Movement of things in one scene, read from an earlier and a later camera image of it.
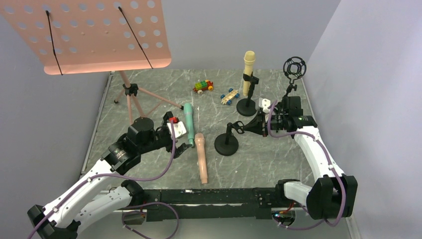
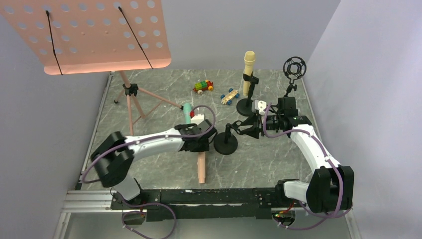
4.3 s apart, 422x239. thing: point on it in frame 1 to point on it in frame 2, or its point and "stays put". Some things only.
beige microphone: (249, 58) stays put
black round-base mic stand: (227, 144) stays put
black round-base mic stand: (247, 107) stays put
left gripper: (169, 132) to (204, 142)
